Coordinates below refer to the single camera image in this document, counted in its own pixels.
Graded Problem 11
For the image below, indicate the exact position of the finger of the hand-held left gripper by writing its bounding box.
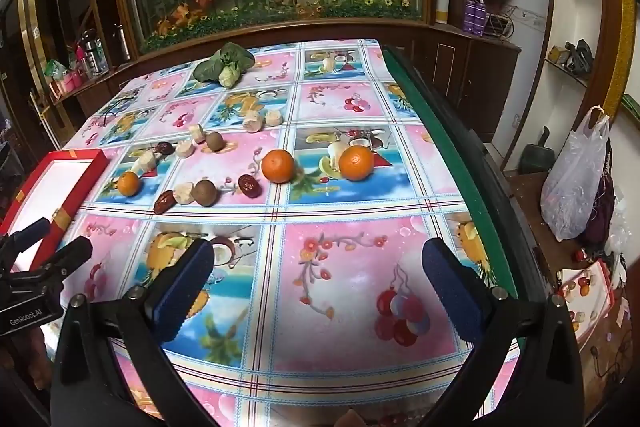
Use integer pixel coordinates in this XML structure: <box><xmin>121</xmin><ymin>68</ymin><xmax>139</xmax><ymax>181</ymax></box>
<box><xmin>0</xmin><ymin>217</ymin><xmax>52</xmax><ymax>270</ymax></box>
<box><xmin>30</xmin><ymin>237</ymin><xmax>94</xmax><ymax>288</ymax></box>

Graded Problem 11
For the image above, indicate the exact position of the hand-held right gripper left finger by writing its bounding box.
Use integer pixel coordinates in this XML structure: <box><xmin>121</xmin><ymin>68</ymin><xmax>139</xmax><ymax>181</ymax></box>
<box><xmin>50</xmin><ymin>238</ymin><xmax>216</xmax><ymax>427</ymax></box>

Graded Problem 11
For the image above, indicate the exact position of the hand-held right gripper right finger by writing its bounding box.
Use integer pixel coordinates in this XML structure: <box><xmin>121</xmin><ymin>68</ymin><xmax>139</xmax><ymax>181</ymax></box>
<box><xmin>420</xmin><ymin>238</ymin><xmax>586</xmax><ymax>427</ymax></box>

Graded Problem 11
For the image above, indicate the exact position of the red shallow box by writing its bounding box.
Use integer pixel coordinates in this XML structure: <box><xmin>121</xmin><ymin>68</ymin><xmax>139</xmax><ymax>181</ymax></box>
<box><xmin>0</xmin><ymin>149</ymin><xmax>109</xmax><ymax>270</ymax></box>

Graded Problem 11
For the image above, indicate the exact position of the small orange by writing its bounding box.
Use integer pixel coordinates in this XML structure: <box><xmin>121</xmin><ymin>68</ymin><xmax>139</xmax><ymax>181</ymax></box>
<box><xmin>117</xmin><ymin>172</ymin><xmax>142</xmax><ymax>198</ymax></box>

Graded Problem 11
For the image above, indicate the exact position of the large orange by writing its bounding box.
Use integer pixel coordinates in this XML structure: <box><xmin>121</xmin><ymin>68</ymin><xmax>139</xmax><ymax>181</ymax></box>
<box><xmin>338</xmin><ymin>145</ymin><xmax>375</xmax><ymax>182</ymax></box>
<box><xmin>261</xmin><ymin>149</ymin><xmax>296</xmax><ymax>184</ymax></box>

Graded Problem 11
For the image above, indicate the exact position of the person's left hand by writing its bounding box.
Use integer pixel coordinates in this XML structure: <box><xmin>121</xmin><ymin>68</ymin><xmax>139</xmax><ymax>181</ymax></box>
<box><xmin>10</xmin><ymin>332</ymin><xmax>53</xmax><ymax>395</ymax></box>

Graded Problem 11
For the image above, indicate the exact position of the fruit printed tablecloth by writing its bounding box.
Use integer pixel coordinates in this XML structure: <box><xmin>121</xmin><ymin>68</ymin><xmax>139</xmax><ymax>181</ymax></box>
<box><xmin>47</xmin><ymin>39</ymin><xmax>521</xmax><ymax>427</ymax></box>

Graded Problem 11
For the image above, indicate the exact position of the green-edged table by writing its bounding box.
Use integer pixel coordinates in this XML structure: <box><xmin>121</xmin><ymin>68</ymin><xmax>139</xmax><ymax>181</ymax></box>
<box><xmin>382</xmin><ymin>44</ymin><xmax>543</xmax><ymax>353</ymax></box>

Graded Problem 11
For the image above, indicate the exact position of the dark green dustpan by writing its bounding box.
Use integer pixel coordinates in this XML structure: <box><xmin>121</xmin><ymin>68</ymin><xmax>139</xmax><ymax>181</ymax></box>
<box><xmin>519</xmin><ymin>127</ymin><xmax>556</xmax><ymax>175</ymax></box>

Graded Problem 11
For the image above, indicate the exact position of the white plastic bag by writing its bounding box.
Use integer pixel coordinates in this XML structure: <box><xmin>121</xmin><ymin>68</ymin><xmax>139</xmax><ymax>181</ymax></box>
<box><xmin>540</xmin><ymin>106</ymin><xmax>612</xmax><ymax>242</ymax></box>

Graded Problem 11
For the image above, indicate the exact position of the silver thermos flask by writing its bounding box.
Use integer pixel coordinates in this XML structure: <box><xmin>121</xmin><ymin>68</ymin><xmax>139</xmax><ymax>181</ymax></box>
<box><xmin>80</xmin><ymin>29</ymin><xmax>100</xmax><ymax>75</ymax></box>

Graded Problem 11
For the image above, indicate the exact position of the dark wooden cabinet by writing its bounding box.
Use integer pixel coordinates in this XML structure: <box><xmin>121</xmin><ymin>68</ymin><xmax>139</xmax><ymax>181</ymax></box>
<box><xmin>415</xmin><ymin>23</ymin><xmax>523</xmax><ymax>158</ymax></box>

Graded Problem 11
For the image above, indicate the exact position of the green bok choy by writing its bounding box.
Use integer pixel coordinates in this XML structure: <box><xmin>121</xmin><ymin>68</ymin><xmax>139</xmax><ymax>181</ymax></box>
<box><xmin>192</xmin><ymin>43</ymin><xmax>256</xmax><ymax>88</ymax></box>

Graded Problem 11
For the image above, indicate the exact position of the black bag on shelf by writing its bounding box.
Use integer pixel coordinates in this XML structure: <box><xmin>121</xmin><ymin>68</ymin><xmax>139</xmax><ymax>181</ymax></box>
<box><xmin>570</xmin><ymin>39</ymin><xmax>595</xmax><ymax>75</ymax></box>

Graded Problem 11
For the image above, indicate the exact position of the wire basket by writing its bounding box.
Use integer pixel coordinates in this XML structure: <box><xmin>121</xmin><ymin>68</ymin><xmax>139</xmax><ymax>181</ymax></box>
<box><xmin>487</xmin><ymin>9</ymin><xmax>516</xmax><ymax>40</ymax></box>

